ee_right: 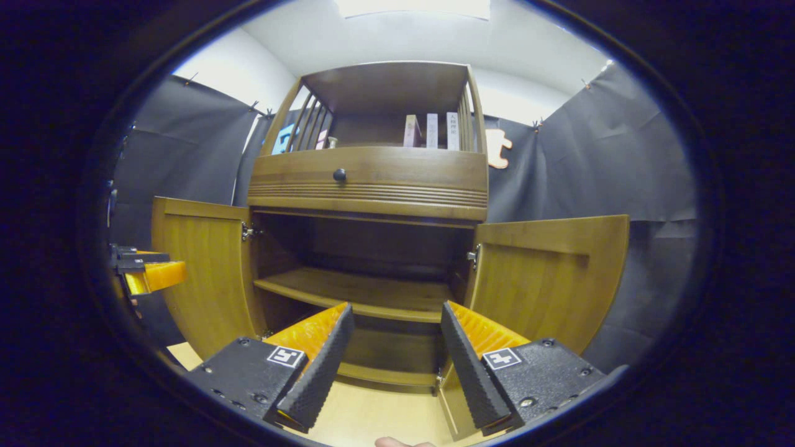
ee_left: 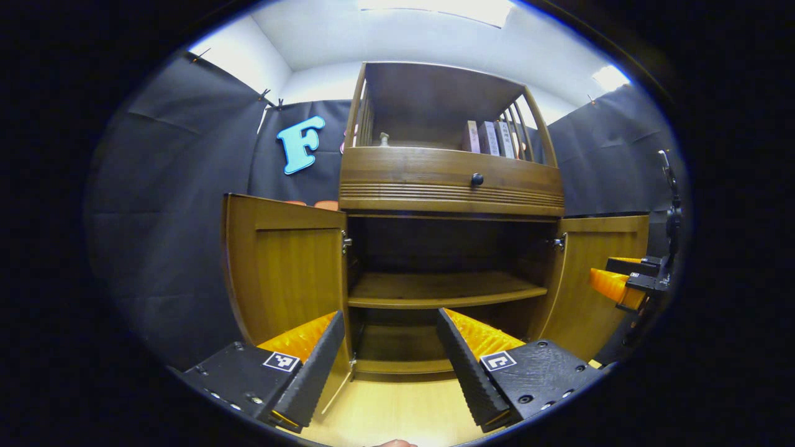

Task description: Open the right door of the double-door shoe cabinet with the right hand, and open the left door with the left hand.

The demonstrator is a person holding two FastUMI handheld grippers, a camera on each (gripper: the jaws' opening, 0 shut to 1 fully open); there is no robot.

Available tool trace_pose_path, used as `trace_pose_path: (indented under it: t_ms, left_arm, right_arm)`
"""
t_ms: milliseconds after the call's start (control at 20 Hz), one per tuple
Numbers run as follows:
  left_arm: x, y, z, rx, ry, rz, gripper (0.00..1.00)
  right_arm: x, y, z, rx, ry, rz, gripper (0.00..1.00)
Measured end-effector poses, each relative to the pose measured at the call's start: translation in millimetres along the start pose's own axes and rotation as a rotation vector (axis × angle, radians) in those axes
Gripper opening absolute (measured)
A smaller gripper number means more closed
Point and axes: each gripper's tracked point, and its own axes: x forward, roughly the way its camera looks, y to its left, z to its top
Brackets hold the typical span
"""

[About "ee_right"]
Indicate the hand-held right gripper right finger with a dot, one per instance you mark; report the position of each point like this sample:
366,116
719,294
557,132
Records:
475,379

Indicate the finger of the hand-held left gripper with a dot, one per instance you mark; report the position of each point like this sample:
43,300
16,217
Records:
140,257
161,276

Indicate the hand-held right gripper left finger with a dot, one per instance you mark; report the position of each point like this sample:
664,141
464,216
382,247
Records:
320,379

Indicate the wooden shoe cabinet door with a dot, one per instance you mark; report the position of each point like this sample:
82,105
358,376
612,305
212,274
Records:
553,279
205,273

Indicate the wooden double-door shoe cabinet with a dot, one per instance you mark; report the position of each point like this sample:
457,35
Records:
372,186

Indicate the metal door hinge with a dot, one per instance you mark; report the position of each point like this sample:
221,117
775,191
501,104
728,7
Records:
249,232
473,256

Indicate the wooden cabinet drawer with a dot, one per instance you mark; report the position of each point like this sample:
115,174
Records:
404,180

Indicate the black round drawer knob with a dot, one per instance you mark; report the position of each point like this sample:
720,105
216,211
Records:
339,175

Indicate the white book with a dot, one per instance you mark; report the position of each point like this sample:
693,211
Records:
453,131

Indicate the black backdrop cloth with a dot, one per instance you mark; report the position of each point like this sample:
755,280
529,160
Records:
608,155

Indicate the large ceiling light panel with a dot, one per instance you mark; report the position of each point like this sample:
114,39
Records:
413,7

